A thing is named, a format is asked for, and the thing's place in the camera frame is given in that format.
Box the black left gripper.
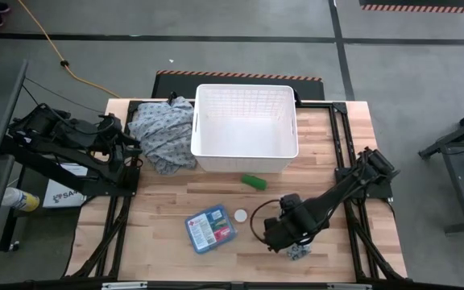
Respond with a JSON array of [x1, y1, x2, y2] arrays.
[[106, 127, 144, 167]]

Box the grey wipes packet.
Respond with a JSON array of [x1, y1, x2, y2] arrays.
[[286, 243, 312, 262]]

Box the green bandage roll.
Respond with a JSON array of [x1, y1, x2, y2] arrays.
[[239, 172, 268, 192]]

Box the blue first aid kit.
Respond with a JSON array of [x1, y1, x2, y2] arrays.
[[184, 204, 238, 255]]

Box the white plastic mesh basket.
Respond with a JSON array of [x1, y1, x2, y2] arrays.
[[190, 83, 300, 174]]

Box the grey patterned cloth gown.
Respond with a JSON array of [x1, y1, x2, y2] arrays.
[[127, 96, 199, 175]]

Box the black mat striped edge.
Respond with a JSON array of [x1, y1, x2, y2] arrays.
[[151, 70, 325, 102]]

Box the white box with logo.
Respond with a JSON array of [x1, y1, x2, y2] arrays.
[[41, 164, 89, 209]]

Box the black desk leg beam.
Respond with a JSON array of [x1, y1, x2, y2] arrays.
[[0, 136, 136, 198]]

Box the white yellow spray bottle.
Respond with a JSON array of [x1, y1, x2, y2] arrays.
[[1, 187, 40, 213]]

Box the grey metal cart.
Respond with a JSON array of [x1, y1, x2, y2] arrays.
[[418, 100, 464, 234]]

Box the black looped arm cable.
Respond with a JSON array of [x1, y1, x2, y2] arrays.
[[250, 198, 285, 244]]

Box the silver metal bracket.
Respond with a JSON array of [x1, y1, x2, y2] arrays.
[[101, 281, 148, 290], [327, 283, 373, 290]]

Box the black floor cable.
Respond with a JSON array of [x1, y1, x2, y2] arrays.
[[21, 84, 40, 107], [24, 77, 105, 114]]

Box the yellow floor cable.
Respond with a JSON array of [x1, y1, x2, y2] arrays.
[[16, 0, 122, 99]]

